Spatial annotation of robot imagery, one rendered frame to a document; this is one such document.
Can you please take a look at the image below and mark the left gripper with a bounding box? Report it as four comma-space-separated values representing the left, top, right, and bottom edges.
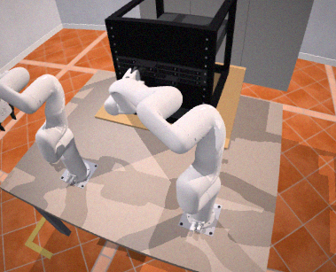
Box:
0, 99, 17, 132

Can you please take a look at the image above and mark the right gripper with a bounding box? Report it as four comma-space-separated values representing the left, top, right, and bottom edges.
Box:
122, 66, 146, 81

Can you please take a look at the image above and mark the tan wooden board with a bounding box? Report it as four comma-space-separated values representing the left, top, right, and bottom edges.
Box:
95, 65, 246, 150

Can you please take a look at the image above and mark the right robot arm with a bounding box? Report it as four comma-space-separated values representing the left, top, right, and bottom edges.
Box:
104, 78, 226, 232

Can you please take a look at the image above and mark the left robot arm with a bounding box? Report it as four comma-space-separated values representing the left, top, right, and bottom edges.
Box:
0, 67, 90, 183

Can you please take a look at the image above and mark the black rack frame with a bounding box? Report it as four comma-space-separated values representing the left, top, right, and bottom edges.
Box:
105, 0, 237, 123

